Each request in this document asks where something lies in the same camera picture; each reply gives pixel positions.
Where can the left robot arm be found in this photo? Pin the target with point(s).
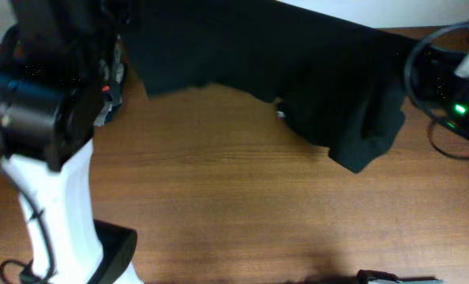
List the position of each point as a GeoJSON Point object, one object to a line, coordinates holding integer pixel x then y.
{"type": "Point", "coordinates": [58, 69]}

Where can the grey folded garment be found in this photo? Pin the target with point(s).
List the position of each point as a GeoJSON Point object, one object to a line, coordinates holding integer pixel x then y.
{"type": "Point", "coordinates": [113, 72]}

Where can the black t-shirt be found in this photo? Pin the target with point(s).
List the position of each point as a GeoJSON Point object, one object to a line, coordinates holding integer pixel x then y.
{"type": "Point", "coordinates": [340, 84]}

